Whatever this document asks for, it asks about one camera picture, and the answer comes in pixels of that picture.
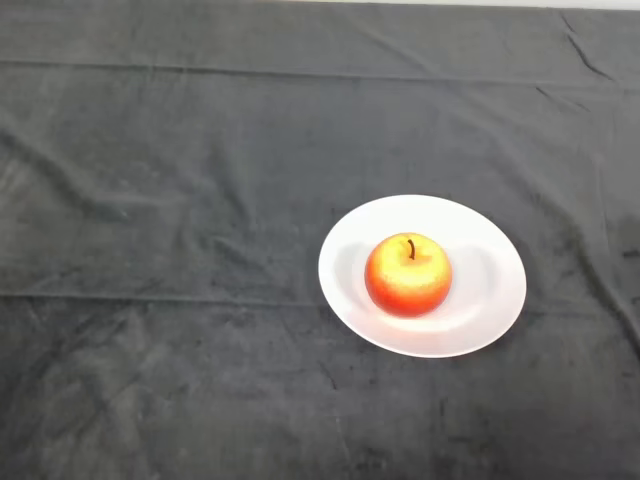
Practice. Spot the red yellow apple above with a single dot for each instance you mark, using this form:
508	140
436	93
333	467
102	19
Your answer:
407	275

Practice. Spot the white round plate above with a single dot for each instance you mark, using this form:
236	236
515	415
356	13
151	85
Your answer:
495	280

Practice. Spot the black cloth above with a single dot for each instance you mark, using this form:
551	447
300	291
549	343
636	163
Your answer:
150	150

